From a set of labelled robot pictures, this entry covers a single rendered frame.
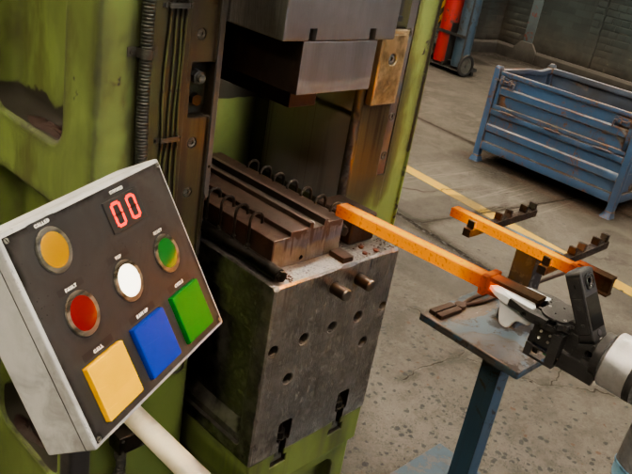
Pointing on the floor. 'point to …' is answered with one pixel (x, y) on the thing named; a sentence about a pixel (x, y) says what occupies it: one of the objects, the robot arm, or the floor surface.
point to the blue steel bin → (561, 130)
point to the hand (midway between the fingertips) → (500, 284)
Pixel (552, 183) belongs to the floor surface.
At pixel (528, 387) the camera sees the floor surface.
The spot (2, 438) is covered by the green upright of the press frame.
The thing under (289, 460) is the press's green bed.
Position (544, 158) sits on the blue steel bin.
